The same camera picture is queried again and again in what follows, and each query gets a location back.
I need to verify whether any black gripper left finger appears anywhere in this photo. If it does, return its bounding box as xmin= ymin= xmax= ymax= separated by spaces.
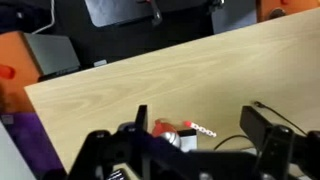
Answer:
xmin=66 ymin=104 xmax=158 ymax=180

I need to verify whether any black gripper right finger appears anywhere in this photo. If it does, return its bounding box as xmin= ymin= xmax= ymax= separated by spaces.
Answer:
xmin=239 ymin=105 xmax=320 ymax=180

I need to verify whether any red travel mug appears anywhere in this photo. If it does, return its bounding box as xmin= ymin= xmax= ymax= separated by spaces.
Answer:
xmin=151 ymin=118 xmax=183 ymax=148

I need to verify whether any purple object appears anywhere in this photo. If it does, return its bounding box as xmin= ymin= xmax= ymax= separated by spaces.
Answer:
xmin=0 ymin=112 xmax=68 ymax=180

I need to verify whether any grey metal box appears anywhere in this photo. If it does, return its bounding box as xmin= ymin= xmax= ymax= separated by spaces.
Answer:
xmin=23 ymin=32 xmax=82 ymax=79

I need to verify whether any red knob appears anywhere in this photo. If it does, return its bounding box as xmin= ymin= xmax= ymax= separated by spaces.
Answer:
xmin=0 ymin=64 xmax=16 ymax=81

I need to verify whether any orange cabinet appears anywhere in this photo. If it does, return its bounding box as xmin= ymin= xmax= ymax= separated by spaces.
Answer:
xmin=0 ymin=31 xmax=43 ymax=114

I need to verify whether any orange panel with knob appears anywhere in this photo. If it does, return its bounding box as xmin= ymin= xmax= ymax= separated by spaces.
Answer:
xmin=255 ymin=0 xmax=320 ymax=24

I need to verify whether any white cable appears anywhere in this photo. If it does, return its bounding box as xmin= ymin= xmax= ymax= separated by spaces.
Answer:
xmin=31 ymin=0 xmax=56 ymax=36

